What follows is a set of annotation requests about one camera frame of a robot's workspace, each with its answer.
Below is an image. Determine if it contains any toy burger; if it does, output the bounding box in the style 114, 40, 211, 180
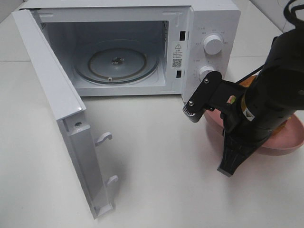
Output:
239, 75, 256, 87

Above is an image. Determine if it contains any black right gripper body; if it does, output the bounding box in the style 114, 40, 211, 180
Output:
211, 79, 256, 138

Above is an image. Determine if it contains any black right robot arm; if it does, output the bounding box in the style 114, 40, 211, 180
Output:
183, 28, 304, 176

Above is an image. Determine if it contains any upper white microwave knob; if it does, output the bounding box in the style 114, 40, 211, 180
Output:
203, 34, 223, 55

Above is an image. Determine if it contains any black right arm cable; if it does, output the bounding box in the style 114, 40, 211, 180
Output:
237, 0, 304, 84

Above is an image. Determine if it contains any lower white microwave knob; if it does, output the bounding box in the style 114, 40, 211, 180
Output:
199, 65, 215, 82

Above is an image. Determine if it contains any white microwave oven body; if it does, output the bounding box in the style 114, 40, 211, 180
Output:
19, 0, 240, 101

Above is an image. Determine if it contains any white microwave door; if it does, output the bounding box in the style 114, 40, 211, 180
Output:
12, 9, 118, 219

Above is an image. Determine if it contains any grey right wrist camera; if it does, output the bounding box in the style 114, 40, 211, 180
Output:
183, 107, 205, 123

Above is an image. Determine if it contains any pink round plate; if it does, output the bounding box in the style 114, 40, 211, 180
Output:
204, 110, 304, 156

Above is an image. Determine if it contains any white microwave knob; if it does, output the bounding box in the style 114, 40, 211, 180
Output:
203, 34, 223, 55
199, 65, 215, 82

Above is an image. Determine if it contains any glass microwave turntable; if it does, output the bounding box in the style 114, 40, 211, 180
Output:
74, 39, 159, 85

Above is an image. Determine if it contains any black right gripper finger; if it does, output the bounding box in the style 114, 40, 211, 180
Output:
183, 71, 222, 116
217, 133, 256, 177

